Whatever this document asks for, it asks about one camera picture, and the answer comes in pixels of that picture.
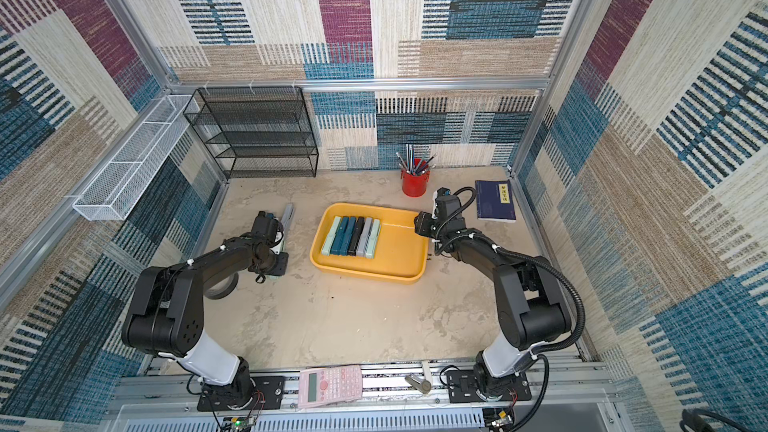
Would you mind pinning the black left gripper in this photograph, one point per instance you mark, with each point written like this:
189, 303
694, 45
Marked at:
282, 268

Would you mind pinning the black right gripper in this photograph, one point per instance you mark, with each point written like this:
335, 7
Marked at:
424, 226

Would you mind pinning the yellow plastic storage tray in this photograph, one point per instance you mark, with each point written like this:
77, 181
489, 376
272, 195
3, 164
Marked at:
400, 255

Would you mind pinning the grey pruning pliers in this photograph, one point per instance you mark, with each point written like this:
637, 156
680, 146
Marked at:
364, 237

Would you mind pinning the black pruning pliers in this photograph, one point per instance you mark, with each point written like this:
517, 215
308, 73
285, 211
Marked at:
355, 238

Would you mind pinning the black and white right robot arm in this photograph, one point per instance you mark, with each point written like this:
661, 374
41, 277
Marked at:
538, 309

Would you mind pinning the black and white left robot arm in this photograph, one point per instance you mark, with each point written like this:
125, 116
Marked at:
166, 316

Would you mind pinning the red pen cup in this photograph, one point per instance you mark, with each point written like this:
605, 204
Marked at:
414, 185

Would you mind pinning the tape roll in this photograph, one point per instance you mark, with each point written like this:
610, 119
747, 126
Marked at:
223, 288

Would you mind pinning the dark blue book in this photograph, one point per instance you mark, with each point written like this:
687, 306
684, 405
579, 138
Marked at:
494, 201

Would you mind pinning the pink calculator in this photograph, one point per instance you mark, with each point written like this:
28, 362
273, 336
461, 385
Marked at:
330, 385

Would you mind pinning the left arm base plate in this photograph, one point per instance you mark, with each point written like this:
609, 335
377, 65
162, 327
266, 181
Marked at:
256, 394

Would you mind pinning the black wire mesh shelf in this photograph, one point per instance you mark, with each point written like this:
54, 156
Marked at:
255, 132

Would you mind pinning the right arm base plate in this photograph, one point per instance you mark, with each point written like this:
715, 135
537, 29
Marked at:
465, 386

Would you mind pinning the white wire mesh basket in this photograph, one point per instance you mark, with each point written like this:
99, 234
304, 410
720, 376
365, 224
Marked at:
116, 189

